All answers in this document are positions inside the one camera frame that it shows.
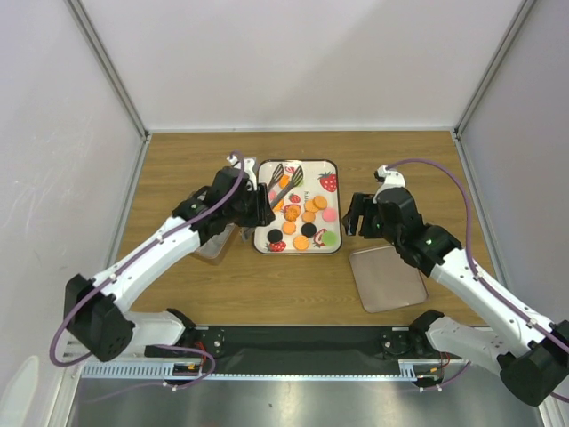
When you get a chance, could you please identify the steel slotted serving tongs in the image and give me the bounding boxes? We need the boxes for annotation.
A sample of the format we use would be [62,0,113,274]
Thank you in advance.
[264,163,306,210]

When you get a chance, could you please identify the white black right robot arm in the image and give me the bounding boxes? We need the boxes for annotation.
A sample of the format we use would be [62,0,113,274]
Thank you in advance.
[342,187,568,407]

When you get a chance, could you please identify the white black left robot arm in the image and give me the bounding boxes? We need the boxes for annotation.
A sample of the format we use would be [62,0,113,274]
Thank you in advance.
[63,157,341,362]

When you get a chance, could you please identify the orange flower swirl cookie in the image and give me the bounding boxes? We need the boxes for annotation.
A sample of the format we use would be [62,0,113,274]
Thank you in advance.
[284,205,301,222]

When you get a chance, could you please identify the black sandwich cookie left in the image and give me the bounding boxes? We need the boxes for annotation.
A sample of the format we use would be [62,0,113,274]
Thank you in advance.
[267,229,283,243]

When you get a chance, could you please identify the black sandwich cookie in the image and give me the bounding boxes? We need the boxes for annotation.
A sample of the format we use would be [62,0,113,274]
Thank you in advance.
[301,222,317,238]
[267,229,283,243]

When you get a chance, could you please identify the orange dotted biscuit top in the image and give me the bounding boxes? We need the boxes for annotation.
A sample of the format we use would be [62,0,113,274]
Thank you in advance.
[312,196,328,210]

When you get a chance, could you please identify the orange scalloped cookie lower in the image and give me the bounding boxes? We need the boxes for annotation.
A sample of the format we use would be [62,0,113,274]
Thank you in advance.
[282,222,297,235]

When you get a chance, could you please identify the orange scalloped cookie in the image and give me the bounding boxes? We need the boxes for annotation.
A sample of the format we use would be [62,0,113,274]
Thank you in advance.
[301,211,316,223]
[282,222,297,235]

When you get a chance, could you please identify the white strawberry print tray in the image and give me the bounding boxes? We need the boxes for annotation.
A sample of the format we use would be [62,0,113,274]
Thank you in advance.
[252,159,341,255]

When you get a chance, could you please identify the black sandwich cookie right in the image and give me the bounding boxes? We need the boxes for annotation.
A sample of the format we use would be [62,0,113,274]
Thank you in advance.
[301,222,317,238]

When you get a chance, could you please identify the orange dotted biscuit upper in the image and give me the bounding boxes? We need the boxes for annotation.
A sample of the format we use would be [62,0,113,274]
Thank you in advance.
[304,200,319,213]

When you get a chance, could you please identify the orange scalloped cookie middle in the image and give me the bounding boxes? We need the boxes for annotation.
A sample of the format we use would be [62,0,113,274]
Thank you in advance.
[301,211,316,223]

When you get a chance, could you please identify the orange round dotted biscuit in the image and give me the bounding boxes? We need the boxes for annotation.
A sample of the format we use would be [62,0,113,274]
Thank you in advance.
[293,235,310,251]

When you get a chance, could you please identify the rose gold cookie tin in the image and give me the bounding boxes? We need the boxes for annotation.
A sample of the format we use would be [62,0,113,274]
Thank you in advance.
[191,224,237,265]

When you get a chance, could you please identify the rose gold tin lid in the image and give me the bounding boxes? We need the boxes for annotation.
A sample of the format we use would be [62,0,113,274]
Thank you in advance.
[349,246,429,314]

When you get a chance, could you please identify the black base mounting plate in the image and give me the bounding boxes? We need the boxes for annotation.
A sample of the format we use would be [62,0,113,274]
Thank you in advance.
[144,324,445,375]

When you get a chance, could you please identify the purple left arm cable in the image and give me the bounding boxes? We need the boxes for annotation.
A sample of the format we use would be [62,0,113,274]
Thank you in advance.
[48,149,247,397]

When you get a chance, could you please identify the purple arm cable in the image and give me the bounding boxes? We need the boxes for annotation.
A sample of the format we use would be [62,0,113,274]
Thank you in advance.
[48,149,247,397]
[385,159,569,401]

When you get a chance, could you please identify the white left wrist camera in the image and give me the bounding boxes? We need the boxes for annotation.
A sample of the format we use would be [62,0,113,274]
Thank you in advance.
[227,154,258,191]

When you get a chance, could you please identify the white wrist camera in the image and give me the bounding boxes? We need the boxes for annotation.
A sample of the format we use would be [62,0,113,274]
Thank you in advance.
[373,165,406,204]
[227,154,258,191]

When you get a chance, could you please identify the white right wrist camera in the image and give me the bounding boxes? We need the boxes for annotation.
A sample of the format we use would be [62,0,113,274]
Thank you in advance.
[373,165,406,204]

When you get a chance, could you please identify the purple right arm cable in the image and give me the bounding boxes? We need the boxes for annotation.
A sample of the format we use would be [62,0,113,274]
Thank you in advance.
[385,159,569,401]

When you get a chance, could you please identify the aluminium frame post left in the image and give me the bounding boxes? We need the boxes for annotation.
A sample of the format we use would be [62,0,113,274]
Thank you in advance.
[63,0,149,141]

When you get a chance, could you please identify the aluminium frame post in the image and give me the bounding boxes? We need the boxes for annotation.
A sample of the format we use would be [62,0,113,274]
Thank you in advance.
[63,0,149,141]
[453,0,537,139]

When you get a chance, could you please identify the aluminium frame post right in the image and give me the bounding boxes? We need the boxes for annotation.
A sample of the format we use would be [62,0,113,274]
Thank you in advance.
[453,0,537,139]

